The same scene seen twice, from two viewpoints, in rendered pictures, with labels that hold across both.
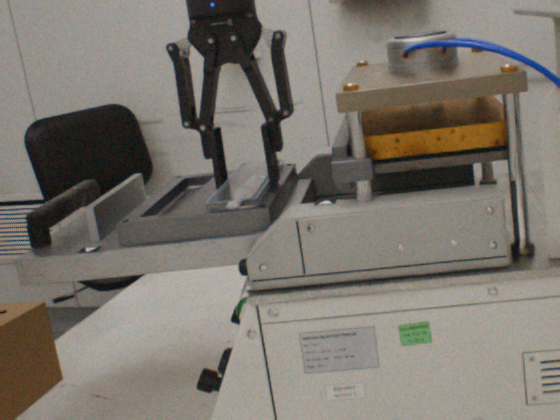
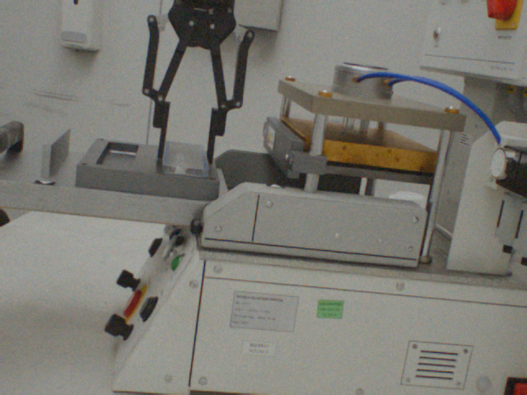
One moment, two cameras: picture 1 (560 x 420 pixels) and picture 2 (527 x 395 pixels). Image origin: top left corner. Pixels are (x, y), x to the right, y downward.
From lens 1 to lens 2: 25 cm
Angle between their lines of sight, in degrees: 12
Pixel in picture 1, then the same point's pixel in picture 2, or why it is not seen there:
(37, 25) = not seen: outside the picture
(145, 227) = (104, 174)
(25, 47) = not seen: outside the picture
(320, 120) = (143, 127)
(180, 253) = (132, 203)
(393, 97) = (359, 110)
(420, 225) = (357, 220)
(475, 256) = (393, 254)
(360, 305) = (292, 276)
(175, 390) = (65, 333)
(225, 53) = (199, 38)
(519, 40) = not seen: hidden behind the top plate
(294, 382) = (217, 333)
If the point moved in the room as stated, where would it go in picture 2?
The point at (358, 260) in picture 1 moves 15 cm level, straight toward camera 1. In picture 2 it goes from (300, 239) to (343, 288)
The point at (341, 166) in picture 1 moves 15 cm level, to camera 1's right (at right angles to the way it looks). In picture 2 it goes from (301, 158) to (425, 171)
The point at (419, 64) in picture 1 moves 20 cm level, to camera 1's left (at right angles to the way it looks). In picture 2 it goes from (366, 90) to (207, 70)
